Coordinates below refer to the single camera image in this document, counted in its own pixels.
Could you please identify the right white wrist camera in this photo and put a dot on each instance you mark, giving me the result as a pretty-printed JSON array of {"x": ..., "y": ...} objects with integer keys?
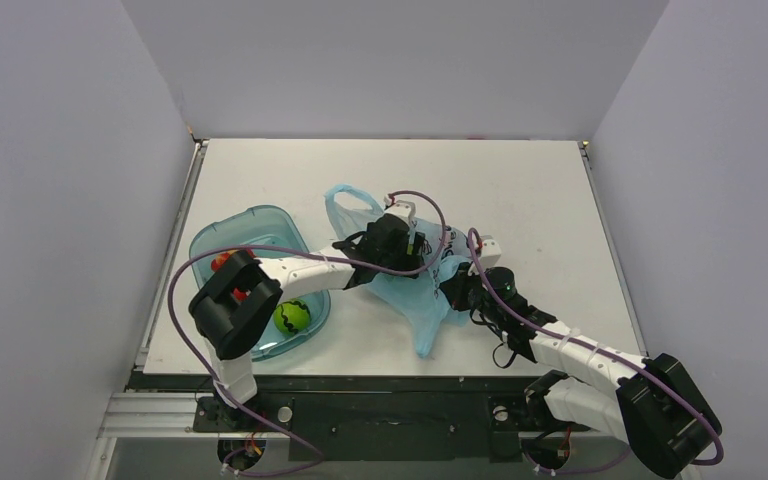
[{"x": 488, "y": 251}]

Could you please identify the teal transparent plastic tray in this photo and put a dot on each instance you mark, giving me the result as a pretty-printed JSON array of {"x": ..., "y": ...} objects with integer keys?
[{"x": 267, "y": 225}]

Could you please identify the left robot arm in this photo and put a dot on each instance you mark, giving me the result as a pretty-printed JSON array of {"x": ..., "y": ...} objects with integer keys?
[{"x": 231, "y": 331}]

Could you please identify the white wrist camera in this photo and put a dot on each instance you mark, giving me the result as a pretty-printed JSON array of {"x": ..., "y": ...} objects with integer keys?
[
  {"x": 488, "y": 251},
  {"x": 404, "y": 210}
]

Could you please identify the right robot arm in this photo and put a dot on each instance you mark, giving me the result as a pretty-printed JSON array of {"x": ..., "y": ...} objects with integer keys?
[{"x": 650, "y": 404}]

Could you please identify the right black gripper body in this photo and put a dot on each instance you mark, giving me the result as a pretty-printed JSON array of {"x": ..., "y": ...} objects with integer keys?
[{"x": 459, "y": 291}]

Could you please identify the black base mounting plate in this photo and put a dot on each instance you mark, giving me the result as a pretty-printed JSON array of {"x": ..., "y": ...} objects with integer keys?
[{"x": 403, "y": 418}]

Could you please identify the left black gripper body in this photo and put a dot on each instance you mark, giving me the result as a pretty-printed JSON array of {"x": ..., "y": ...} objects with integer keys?
[{"x": 400, "y": 260}]

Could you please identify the green fake watermelon ball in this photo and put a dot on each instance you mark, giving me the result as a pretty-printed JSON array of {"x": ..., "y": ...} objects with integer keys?
[{"x": 292, "y": 317}]

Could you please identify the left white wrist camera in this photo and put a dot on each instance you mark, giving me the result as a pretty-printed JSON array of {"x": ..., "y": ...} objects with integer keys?
[{"x": 404, "y": 210}]

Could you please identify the red fake fruit bunch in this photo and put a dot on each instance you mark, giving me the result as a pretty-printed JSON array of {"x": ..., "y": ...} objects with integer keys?
[{"x": 225, "y": 260}]

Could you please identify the light blue plastic bag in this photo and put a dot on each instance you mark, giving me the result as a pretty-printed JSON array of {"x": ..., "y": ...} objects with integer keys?
[{"x": 421, "y": 300}]

